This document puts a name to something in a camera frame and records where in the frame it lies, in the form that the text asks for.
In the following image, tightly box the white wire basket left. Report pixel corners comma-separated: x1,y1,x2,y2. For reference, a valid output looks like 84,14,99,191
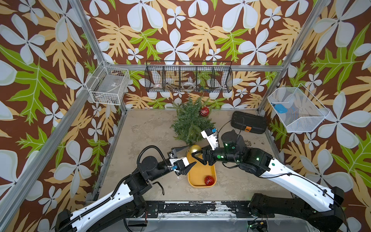
86,62,131,105

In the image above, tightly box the small green christmas tree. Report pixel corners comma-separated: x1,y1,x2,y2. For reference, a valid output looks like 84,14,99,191
171,97,215,146

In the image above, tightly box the blue object in basket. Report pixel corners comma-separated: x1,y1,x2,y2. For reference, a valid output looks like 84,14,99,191
273,104,288,114

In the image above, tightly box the red patterned ornament ball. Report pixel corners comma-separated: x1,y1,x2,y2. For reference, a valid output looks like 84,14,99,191
199,106,210,117

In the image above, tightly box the black wire wall basket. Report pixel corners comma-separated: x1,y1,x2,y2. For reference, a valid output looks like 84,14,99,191
144,61,233,93

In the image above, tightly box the red glitter ornament ball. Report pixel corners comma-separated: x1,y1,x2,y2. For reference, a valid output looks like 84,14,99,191
204,176,215,186

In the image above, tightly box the tape roll in basket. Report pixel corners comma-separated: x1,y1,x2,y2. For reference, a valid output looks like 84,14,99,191
182,81,197,90

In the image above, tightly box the white wire basket right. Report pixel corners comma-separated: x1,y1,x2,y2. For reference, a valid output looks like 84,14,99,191
268,84,330,133

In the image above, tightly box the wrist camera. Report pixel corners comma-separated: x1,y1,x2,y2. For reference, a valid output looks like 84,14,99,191
169,157,189,176
201,128,219,151

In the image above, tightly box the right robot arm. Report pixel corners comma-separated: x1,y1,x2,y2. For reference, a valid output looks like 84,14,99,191
190,129,347,232

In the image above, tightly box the yellow plastic tray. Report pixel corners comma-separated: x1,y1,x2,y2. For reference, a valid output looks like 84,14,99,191
186,151,217,188

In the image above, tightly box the white wire basket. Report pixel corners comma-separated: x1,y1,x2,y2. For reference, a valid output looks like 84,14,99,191
268,84,330,133
86,62,131,105

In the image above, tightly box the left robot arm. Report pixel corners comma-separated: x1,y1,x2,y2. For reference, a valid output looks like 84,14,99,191
54,145,195,232

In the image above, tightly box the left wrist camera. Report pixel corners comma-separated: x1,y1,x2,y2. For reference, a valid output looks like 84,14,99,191
169,157,189,176

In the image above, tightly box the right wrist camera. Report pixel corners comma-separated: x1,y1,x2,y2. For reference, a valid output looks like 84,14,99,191
201,128,219,151

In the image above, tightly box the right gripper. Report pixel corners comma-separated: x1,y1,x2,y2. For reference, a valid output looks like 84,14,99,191
191,143,242,166

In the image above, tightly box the gold ornament ball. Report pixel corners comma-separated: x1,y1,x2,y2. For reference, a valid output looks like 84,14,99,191
189,145,202,154

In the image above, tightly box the black tool case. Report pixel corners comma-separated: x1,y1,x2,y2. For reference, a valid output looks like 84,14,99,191
231,111,267,134

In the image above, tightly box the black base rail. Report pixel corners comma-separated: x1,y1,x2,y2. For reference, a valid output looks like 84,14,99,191
126,201,264,218

